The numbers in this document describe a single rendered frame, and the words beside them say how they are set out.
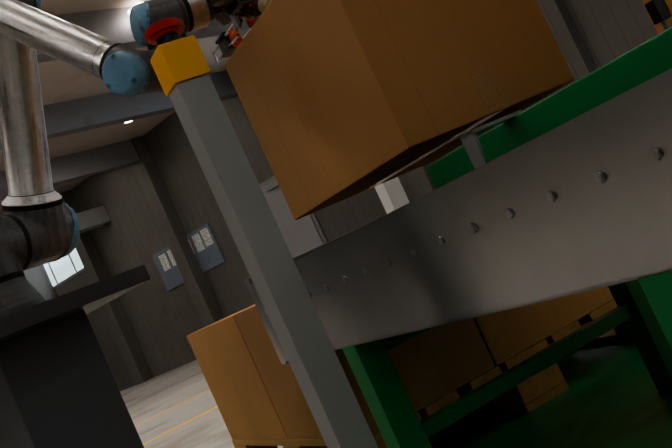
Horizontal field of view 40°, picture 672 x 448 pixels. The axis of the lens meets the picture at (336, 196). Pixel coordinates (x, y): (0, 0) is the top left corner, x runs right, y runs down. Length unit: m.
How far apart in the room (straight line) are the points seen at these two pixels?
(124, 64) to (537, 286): 1.06
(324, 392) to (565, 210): 0.57
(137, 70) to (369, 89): 0.53
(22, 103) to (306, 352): 1.19
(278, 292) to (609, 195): 0.63
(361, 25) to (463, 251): 0.52
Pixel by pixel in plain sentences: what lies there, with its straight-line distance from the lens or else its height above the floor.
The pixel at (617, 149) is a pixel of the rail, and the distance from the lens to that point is 1.03.
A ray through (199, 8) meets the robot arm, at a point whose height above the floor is 1.20.
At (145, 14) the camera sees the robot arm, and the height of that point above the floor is 1.22.
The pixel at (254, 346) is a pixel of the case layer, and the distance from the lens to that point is 2.76.
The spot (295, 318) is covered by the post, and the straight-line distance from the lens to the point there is 1.51.
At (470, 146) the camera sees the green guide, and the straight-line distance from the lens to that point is 1.27.
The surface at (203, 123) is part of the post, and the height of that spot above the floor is 0.85.
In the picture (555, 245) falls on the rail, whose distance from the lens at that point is 1.16.
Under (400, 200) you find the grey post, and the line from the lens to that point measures 5.84.
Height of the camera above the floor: 0.56
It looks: 4 degrees up
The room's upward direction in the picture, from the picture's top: 25 degrees counter-clockwise
